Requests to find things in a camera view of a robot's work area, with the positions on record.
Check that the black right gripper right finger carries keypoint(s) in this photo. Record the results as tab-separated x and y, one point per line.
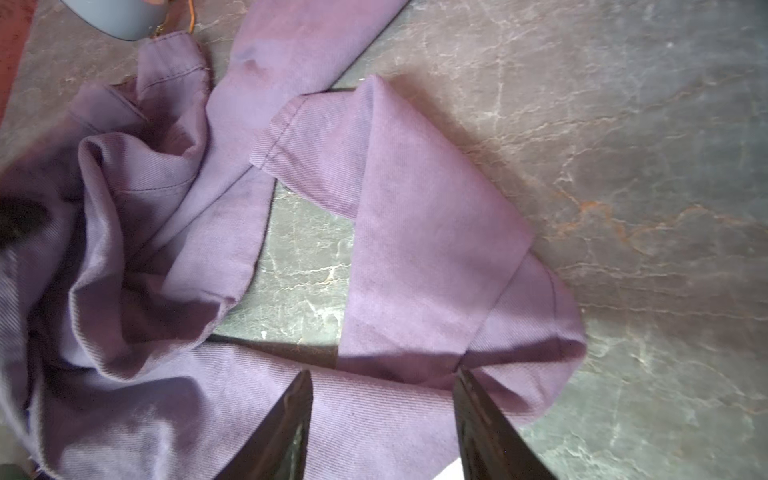
490	448

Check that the purple trousers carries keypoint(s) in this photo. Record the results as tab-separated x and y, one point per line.
132	228

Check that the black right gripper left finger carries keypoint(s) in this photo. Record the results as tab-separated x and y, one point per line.
277	449

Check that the white computer mouse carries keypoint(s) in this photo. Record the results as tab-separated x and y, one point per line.
128	20

